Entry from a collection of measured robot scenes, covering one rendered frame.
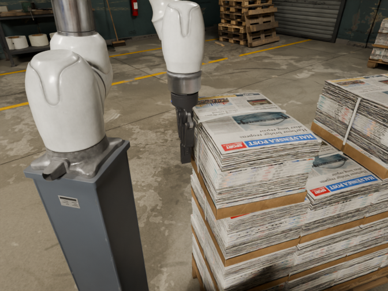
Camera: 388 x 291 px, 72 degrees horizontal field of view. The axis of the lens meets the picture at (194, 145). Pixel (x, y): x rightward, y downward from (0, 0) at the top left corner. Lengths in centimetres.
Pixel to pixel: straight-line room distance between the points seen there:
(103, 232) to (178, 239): 103
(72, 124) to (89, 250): 43
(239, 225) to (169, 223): 112
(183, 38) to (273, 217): 58
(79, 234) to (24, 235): 125
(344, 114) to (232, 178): 61
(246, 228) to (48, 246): 143
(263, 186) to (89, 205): 48
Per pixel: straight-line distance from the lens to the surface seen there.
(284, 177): 80
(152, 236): 185
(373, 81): 133
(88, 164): 73
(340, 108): 119
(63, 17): 85
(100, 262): 98
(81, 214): 83
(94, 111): 70
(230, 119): 82
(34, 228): 216
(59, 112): 67
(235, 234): 86
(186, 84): 69
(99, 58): 84
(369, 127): 112
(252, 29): 701
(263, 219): 88
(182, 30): 65
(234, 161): 67
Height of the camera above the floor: 142
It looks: 32 degrees down
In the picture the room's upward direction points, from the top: straight up
